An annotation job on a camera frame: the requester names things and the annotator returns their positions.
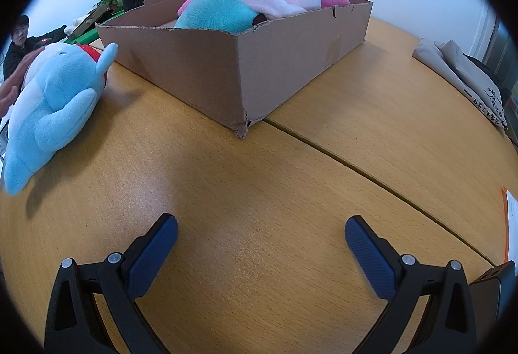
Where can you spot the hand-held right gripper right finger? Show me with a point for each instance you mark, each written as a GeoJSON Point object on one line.
{"type": "Point", "coordinates": [370, 257]}

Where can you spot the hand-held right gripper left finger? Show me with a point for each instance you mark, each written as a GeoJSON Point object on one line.
{"type": "Point", "coordinates": [153, 257]}

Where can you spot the blue plush toy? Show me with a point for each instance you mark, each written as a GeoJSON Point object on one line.
{"type": "Point", "coordinates": [52, 103]}

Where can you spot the cardboard box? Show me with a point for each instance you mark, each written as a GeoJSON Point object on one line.
{"type": "Point", "coordinates": [202, 66]}

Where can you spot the orange edged paper sheet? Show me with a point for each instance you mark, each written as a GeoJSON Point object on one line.
{"type": "Point", "coordinates": [512, 224]}

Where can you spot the grey cloth bag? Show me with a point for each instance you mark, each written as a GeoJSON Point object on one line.
{"type": "Point", "coordinates": [457, 70]}

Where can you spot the green tray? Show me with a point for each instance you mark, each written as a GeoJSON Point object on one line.
{"type": "Point", "coordinates": [83, 39]}

